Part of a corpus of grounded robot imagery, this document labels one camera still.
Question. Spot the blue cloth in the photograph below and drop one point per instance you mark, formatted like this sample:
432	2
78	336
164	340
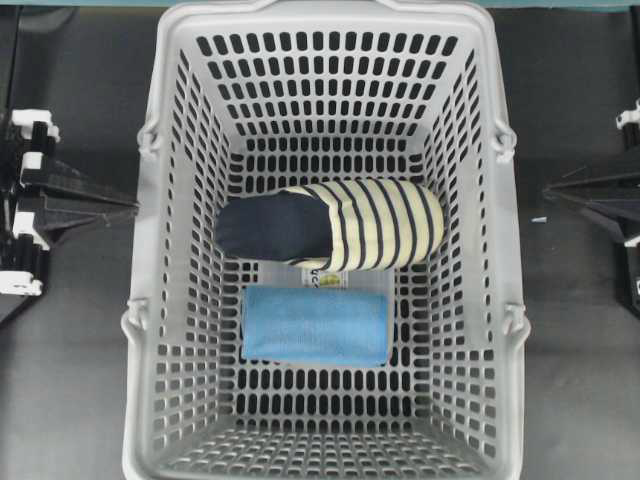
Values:
315	327

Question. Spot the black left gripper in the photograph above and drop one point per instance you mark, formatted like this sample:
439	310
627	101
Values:
31	223

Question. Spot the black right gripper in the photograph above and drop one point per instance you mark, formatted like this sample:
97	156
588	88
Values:
609	197

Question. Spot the grey plastic shopping basket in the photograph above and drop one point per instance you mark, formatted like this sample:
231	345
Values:
250	97

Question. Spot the striped navy cream slipper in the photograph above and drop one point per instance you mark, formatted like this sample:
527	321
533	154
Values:
336	226

